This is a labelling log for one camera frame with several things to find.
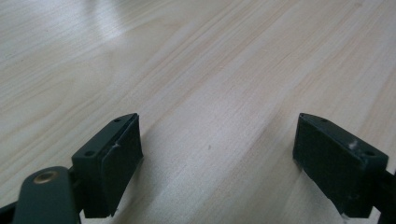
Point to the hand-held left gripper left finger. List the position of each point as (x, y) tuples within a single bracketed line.
[(107, 168)]

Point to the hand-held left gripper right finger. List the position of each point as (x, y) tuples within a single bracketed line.
[(339, 168)]

